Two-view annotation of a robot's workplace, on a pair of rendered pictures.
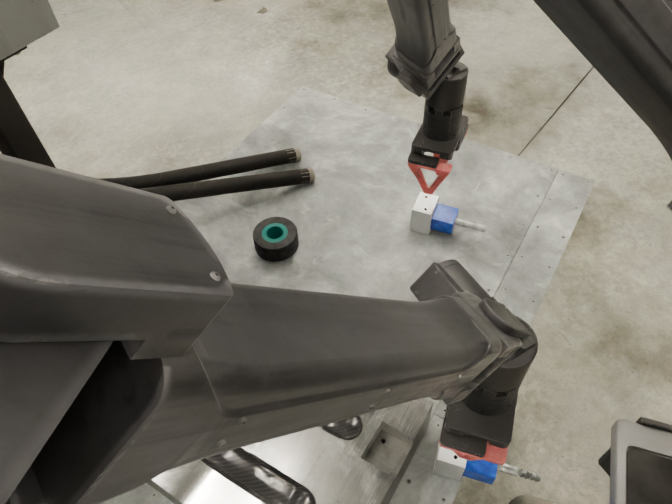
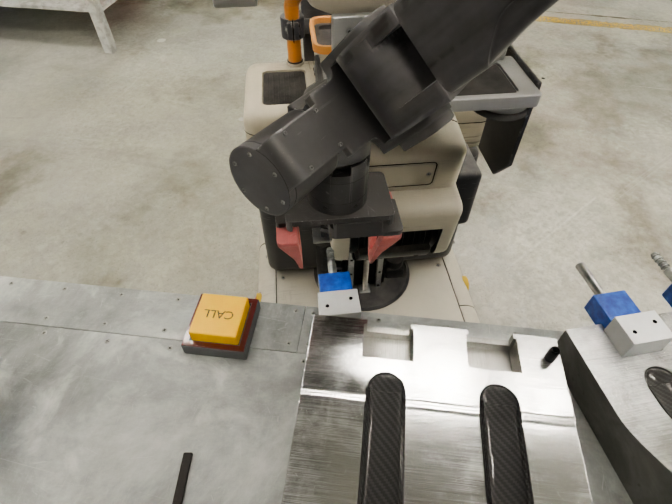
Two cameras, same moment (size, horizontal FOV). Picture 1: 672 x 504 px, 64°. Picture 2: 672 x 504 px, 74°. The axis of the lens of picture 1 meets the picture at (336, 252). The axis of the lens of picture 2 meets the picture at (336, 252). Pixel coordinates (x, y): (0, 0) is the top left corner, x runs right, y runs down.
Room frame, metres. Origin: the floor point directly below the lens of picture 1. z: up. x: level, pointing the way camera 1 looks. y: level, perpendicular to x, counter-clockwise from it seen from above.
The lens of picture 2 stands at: (0.39, 0.14, 1.30)
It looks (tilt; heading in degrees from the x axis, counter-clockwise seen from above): 49 degrees down; 243
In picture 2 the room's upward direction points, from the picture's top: straight up
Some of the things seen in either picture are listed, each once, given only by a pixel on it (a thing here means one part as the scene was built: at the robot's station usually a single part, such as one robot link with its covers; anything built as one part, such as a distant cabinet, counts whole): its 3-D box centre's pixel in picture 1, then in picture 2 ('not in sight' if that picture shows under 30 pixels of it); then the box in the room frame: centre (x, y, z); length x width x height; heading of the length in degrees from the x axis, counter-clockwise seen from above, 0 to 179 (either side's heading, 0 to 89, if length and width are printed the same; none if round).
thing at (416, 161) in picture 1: (432, 166); not in sight; (0.65, -0.16, 0.96); 0.07 x 0.07 x 0.09; 65
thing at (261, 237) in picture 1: (275, 238); not in sight; (0.65, 0.11, 0.82); 0.08 x 0.08 x 0.04
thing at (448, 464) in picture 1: (488, 463); (334, 284); (0.23, -0.18, 0.83); 0.13 x 0.05 x 0.05; 69
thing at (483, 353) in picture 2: not in sight; (488, 358); (0.14, 0.01, 0.87); 0.05 x 0.05 x 0.04; 56
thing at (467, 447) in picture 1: (473, 431); (360, 231); (0.22, -0.14, 0.97); 0.07 x 0.07 x 0.09; 69
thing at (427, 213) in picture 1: (449, 220); not in sight; (0.66, -0.21, 0.83); 0.13 x 0.05 x 0.05; 65
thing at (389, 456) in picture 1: (387, 453); (386, 348); (0.23, -0.05, 0.87); 0.05 x 0.05 x 0.04; 56
